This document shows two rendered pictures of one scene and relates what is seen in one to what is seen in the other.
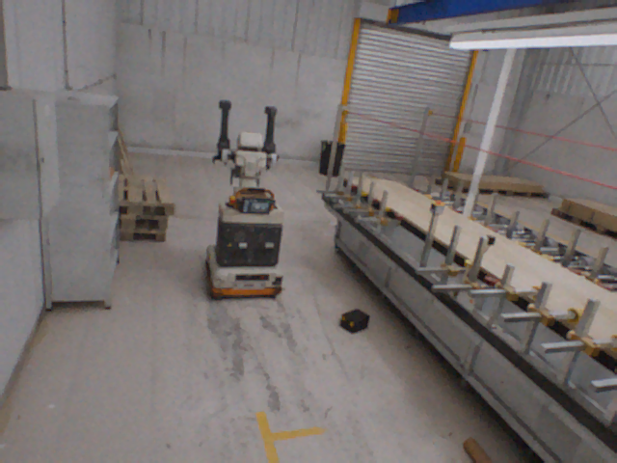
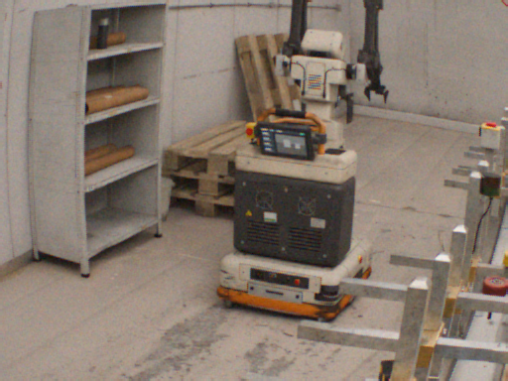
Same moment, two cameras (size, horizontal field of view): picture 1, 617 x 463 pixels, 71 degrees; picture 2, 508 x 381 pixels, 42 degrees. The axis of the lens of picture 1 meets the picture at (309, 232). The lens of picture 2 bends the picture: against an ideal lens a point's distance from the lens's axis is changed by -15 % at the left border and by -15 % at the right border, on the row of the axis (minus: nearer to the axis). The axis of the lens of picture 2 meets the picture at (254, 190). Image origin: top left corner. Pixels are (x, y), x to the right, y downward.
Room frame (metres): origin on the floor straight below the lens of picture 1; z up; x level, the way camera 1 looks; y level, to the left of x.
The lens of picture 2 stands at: (0.92, -1.83, 1.56)
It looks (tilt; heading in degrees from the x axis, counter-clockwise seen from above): 15 degrees down; 44
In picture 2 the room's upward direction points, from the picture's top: 2 degrees clockwise
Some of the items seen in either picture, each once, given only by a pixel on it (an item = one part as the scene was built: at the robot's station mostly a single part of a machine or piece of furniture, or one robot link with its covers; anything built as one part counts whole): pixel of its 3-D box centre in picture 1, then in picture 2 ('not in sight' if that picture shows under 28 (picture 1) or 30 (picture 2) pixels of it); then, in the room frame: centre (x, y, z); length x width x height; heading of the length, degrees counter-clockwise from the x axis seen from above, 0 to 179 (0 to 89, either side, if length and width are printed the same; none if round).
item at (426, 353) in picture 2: (540, 314); (427, 341); (2.02, -1.23, 0.95); 0.14 x 0.06 x 0.05; 21
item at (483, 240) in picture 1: (473, 272); (464, 262); (2.51, -1.05, 0.93); 0.04 x 0.04 x 0.48; 21
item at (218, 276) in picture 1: (242, 268); (300, 269); (3.73, 0.57, 0.16); 0.67 x 0.64 x 0.25; 20
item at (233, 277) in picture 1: (252, 277); (280, 278); (3.43, 0.43, 0.23); 0.41 x 0.02 x 0.08; 110
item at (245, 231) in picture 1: (249, 229); (298, 191); (3.64, 0.53, 0.59); 0.55 x 0.34 x 0.83; 110
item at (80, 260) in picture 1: (84, 197); (95, 125); (3.30, 1.82, 0.78); 0.90 x 0.45 x 1.55; 21
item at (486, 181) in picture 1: (493, 181); not in sight; (10.46, -4.20, 0.23); 2.41 x 0.77 x 0.17; 112
